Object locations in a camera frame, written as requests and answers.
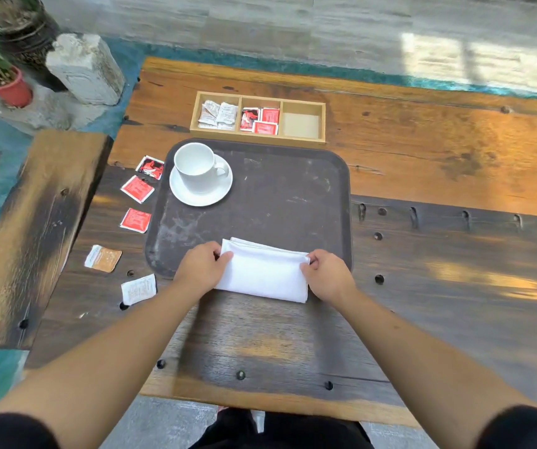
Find flat grey stone base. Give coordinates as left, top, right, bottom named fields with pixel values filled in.
left=0, top=84, right=119, bottom=137

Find person's left forearm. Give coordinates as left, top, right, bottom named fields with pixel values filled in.
left=0, top=282, right=213, bottom=449

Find person's right forearm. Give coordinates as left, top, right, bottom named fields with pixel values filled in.
left=333, top=289, right=537, bottom=449

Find wooden table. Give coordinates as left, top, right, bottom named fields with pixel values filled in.
left=24, top=56, right=537, bottom=428

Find white saucer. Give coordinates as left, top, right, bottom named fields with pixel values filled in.
left=169, top=153, right=234, bottom=208

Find white cloth napkin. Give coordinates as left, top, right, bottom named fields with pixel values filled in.
left=214, top=236, right=312, bottom=304

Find white teacup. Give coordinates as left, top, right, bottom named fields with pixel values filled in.
left=173, top=142, right=230, bottom=196

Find black trousers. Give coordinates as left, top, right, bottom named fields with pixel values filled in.
left=189, top=407, right=375, bottom=449

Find wooden bench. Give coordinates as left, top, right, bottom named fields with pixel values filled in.
left=0, top=130, right=114, bottom=350

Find wooden compartment box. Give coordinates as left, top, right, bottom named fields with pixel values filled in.
left=189, top=90, right=327, bottom=145

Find black shirt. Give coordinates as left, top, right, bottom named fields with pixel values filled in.
left=0, top=405, right=537, bottom=449

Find person's right hand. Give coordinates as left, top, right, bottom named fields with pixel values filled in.
left=300, top=249, right=358, bottom=310

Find dark brown tray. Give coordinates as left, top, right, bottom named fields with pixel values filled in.
left=144, top=138, right=353, bottom=280

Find carved grey stone block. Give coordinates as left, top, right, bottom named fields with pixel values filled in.
left=45, top=33, right=126, bottom=107

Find person's left hand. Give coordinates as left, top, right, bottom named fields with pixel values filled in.
left=172, top=241, right=235, bottom=300

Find tall plant dark pot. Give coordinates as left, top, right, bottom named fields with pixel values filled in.
left=0, top=0, right=68, bottom=92

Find green plant red pot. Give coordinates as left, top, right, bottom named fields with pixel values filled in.
left=0, top=16, right=34, bottom=109

